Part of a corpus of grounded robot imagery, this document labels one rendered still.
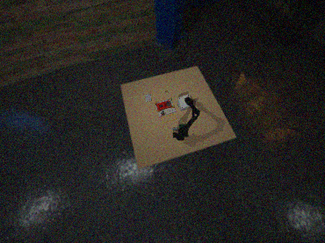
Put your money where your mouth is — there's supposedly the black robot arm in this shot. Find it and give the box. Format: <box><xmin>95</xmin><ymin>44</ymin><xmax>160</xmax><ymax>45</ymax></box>
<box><xmin>177</xmin><ymin>97</ymin><xmax>200</xmax><ymax>141</ymax></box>

